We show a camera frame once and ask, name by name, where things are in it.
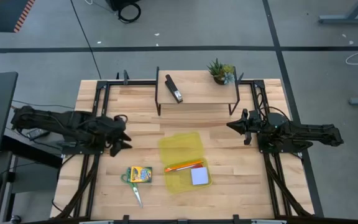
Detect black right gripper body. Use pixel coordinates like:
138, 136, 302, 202
241, 108, 260, 146

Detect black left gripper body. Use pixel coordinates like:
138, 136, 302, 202
103, 117, 127, 158

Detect green handled scissors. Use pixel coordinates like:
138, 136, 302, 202
121, 167, 144, 208

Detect orange pencil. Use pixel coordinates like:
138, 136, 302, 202
166, 159, 204, 171
164, 161, 198, 172

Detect yellow transparent pencil case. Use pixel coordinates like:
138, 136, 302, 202
158, 131, 213, 194

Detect lilac sticky note pad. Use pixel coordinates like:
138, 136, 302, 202
190, 167, 209, 186

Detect yellow green crayon box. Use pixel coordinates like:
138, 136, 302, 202
129, 166, 153, 184

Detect wooden shelf riser black legs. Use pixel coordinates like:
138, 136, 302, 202
154, 66, 244, 116

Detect small potted succulent plant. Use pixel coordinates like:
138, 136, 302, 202
206, 58, 236, 86

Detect black stapler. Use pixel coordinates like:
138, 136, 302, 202
164, 74, 184, 103

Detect black power brick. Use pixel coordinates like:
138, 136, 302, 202
25, 127, 51, 141

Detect black floor box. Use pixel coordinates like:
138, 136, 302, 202
106, 0, 141, 12

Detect grey metal table leg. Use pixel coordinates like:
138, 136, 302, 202
318, 0, 358, 25

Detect black mat orange striped edge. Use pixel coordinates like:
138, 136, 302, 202
0, 0, 37, 41

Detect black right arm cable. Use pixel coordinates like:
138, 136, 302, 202
257, 93, 291, 122

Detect black metal table frame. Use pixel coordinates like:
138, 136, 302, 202
54, 79, 323, 224

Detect coiled black floor cable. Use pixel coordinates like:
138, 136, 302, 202
117, 2, 142, 24

